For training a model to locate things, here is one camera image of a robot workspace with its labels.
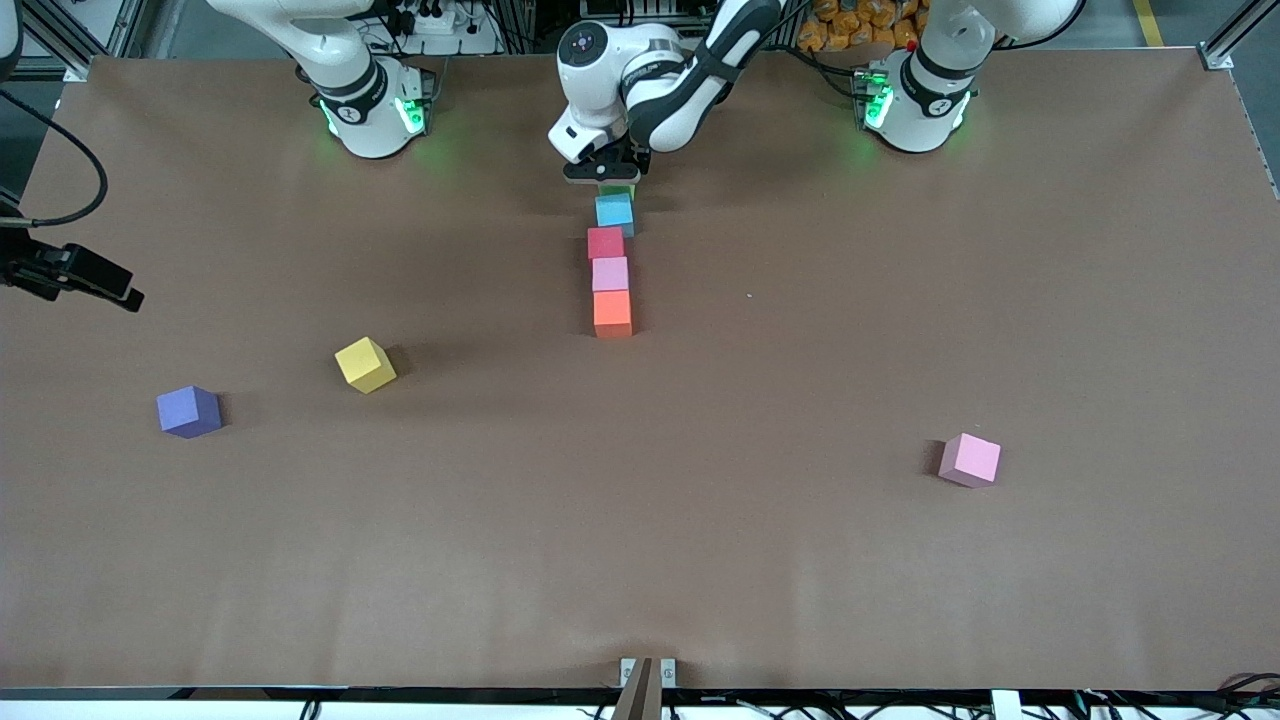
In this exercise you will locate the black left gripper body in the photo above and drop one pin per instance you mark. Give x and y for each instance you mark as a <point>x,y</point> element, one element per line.
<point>618,160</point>

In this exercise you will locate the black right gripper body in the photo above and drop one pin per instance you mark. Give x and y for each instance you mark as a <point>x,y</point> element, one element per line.
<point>40,268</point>

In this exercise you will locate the green foam cube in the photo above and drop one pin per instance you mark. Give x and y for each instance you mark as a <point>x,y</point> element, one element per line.
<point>618,190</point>

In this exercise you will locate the blue foam cube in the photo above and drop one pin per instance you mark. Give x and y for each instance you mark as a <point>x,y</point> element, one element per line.
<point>614,212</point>

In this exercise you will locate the red foam cube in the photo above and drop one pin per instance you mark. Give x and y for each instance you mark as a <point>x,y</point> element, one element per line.
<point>605,243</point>

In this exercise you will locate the pink foam cube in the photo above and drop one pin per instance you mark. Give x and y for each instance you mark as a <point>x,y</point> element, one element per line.
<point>970,458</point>
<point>610,274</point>

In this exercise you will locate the orange foam cube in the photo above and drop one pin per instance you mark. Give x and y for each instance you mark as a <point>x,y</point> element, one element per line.
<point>612,312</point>

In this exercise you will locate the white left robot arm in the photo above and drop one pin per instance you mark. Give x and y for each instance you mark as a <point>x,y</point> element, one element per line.
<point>590,100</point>

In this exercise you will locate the purple foam cube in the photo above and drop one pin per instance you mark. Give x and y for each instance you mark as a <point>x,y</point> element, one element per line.
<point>186,410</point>

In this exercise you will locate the white electronics unit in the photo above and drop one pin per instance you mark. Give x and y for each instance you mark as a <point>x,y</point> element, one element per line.
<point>650,8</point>

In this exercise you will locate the white power strip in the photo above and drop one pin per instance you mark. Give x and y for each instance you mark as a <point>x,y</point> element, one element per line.
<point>440,25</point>

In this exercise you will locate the yellow foam cube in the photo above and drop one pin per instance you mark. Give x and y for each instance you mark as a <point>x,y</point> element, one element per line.
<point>363,362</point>

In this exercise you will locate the pile of orange bags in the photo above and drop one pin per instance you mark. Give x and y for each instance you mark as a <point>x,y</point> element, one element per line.
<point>860,25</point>

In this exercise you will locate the large table cover sheet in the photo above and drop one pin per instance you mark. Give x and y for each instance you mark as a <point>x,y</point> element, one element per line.
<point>640,560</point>

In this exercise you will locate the silver clamp plate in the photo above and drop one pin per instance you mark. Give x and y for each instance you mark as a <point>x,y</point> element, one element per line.
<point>668,672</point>
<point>628,672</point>

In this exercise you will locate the brown strip at table edge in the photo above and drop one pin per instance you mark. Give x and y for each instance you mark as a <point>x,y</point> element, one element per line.
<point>640,695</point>

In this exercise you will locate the white tag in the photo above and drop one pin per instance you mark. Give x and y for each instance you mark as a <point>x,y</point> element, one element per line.
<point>1005,705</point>

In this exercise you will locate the aluminium frame profile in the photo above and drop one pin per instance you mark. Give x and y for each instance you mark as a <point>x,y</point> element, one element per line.
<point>1235,35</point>
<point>70,45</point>

